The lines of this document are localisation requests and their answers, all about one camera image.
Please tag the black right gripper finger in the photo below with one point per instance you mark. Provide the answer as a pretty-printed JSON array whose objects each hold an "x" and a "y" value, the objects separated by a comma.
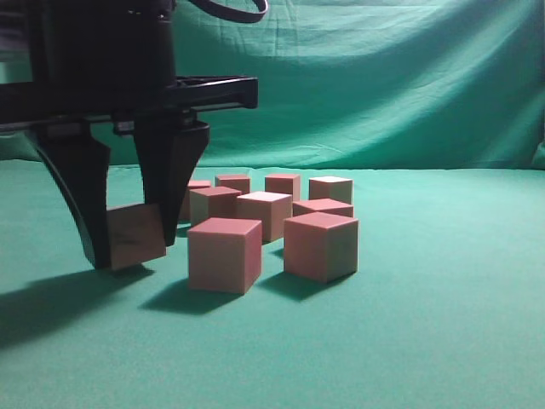
[{"x": 168, "y": 147}]

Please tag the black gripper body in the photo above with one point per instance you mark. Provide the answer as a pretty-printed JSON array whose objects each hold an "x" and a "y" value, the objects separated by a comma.
[{"x": 109, "y": 61}]

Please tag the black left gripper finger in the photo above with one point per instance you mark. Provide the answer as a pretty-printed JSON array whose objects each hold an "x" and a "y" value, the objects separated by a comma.
[{"x": 78, "y": 164}]

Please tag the pink cube column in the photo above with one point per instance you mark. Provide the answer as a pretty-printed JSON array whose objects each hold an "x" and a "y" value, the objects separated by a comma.
[
  {"x": 224, "y": 255},
  {"x": 136, "y": 234},
  {"x": 320, "y": 246},
  {"x": 269, "y": 208}
]

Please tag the pink cube column second-far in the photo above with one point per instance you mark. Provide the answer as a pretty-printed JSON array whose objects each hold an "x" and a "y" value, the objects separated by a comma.
[{"x": 325, "y": 205}]

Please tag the green cloth backdrop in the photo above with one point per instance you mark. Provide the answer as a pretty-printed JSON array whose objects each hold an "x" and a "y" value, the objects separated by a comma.
[{"x": 434, "y": 110}]

